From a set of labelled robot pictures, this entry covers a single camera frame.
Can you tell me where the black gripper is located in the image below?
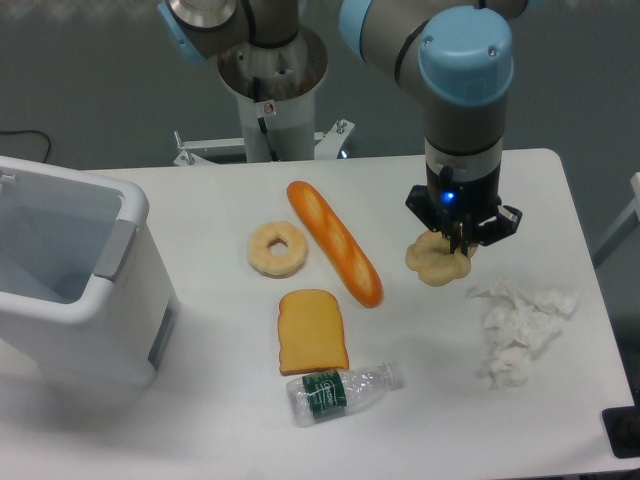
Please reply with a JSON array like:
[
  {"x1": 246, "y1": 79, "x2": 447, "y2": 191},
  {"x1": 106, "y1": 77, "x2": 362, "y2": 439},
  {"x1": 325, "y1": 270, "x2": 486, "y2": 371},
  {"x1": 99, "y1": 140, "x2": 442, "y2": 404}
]
[{"x1": 406, "y1": 150, "x2": 522, "y2": 257}]

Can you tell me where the pale twisted round bread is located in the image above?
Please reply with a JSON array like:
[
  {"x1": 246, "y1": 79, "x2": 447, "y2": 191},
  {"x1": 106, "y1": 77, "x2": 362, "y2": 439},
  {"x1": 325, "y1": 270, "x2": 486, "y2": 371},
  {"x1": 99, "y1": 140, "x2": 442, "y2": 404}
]
[{"x1": 405, "y1": 231, "x2": 472, "y2": 287}]

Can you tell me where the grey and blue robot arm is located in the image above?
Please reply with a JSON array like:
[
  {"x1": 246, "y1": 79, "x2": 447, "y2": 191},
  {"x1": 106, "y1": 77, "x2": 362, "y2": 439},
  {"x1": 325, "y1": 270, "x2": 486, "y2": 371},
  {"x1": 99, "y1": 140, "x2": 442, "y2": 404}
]
[{"x1": 158, "y1": 1, "x2": 526, "y2": 254}]

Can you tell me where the white trash can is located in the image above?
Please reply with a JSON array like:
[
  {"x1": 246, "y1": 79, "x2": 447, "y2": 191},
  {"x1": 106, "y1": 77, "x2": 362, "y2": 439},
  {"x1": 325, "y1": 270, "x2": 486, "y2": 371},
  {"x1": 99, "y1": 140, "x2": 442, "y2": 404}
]
[{"x1": 1, "y1": 157, "x2": 179, "y2": 386}]

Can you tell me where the long orange baguette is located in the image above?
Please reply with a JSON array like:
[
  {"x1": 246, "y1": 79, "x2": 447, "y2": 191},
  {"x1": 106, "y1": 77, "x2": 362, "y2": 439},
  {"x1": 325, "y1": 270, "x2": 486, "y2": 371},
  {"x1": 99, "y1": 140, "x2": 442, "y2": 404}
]
[{"x1": 286, "y1": 181, "x2": 384, "y2": 308}]

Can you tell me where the crumpled white tissue paper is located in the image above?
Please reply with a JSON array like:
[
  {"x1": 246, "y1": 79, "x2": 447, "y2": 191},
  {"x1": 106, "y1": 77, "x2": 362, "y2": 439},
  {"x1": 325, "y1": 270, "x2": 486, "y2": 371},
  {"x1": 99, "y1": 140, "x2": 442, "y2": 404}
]
[{"x1": 468, "y1": 278, "x2": 579, "y2": 389}]

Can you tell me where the white furniture piece at right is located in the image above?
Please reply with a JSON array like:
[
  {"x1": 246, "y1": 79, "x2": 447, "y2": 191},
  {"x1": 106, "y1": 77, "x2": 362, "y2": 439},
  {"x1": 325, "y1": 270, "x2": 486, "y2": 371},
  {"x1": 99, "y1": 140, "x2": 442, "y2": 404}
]
[{"x1": 592, "y1": 172, "x2": 639, "y2": 269}]

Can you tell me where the orange toast slice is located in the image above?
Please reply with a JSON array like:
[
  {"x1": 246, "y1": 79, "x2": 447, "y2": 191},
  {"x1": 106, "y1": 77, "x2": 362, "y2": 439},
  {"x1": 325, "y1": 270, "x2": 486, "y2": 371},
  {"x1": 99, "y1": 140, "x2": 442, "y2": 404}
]
[{"x1": 277, "y1": 289, "x2": 350, "y2": 376}]

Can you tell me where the crushed clear plastic bottle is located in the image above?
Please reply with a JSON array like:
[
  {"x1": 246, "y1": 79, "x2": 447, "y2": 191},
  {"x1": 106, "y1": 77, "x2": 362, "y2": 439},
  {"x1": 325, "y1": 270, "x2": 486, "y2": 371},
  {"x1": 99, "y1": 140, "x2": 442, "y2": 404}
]
[{"x1": 286, "y1": 363, "x2": 405, "y2": 427}]

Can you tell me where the black device at edge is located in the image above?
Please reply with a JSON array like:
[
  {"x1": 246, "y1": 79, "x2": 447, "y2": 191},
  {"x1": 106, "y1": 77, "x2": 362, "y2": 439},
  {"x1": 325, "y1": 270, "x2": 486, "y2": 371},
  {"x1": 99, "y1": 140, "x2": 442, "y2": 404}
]
[{"x1": 602, "y1": 406, "x2": 639, "y2": 459}]

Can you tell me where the white metal base frame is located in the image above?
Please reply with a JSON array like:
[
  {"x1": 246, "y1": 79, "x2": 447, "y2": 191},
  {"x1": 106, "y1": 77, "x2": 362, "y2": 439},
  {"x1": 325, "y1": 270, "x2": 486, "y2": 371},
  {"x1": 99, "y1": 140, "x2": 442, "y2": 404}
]
[{"x1": 173, "y1": 119, "x2": 355, "y2": 166}]

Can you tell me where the pale ring donut bread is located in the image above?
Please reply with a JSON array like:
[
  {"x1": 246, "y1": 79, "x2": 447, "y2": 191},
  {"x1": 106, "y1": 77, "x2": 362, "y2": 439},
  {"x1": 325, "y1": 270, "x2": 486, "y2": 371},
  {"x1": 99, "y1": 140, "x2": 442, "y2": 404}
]
[{"x1": 247, "y1": 221, "x2": 307, "y2": 277}]

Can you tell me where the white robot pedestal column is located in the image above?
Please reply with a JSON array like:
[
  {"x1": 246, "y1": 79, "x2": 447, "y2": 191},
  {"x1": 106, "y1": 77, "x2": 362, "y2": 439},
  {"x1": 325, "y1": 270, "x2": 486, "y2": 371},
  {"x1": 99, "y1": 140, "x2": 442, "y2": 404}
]
[{"x1": 217, "y1": 27, "x2": 328, "y2": 145}]

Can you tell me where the black floor cable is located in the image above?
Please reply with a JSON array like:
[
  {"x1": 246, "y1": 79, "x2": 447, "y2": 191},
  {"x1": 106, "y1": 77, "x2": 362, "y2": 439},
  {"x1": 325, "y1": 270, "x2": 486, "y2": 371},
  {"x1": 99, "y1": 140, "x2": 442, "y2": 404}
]
[{"x1": 0, "y1": 129, "x2": 52, "y2": 157}]

